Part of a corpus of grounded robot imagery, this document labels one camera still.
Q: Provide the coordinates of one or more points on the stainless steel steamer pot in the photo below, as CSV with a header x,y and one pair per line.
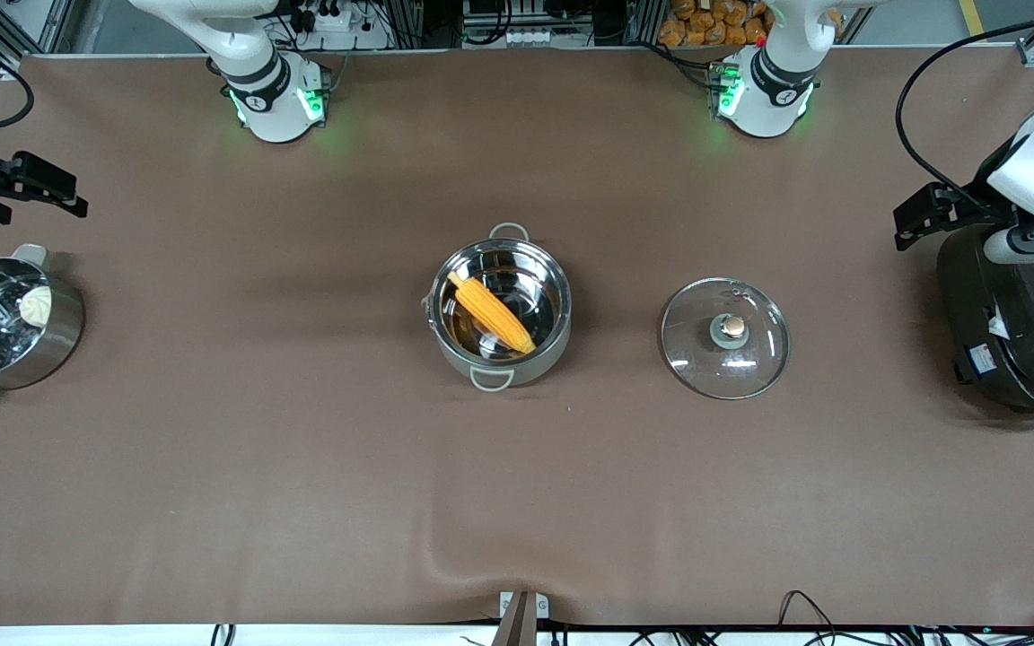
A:
x,y
59,341

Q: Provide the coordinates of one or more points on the steel cooking pot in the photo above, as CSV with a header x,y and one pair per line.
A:
x,y
526,359

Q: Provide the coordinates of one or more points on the bag of orange breads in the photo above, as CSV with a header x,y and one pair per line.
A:
x,y
710,22

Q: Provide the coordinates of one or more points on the metal table clamp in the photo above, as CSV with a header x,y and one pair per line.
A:
x,y
521,610

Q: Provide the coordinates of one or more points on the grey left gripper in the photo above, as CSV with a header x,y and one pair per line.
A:
x,y
968,210

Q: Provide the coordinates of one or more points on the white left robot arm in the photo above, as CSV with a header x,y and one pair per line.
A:
x,y
768,90

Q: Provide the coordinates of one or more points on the white power strip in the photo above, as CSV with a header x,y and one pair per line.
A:
x,y
337,22
535,38

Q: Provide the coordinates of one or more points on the round glass pot lid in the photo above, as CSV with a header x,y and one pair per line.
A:
x,y
705,359

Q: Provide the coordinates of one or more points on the brown table cloth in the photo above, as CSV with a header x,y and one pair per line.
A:
x,y
212,493

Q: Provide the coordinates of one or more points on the yellow corn cob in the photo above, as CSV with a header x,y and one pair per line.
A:
x,y
492,312

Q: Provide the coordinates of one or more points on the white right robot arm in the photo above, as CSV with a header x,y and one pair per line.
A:
x,y
270,99

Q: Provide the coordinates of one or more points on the white steamed bun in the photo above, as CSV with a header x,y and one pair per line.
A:
x,y
36,305

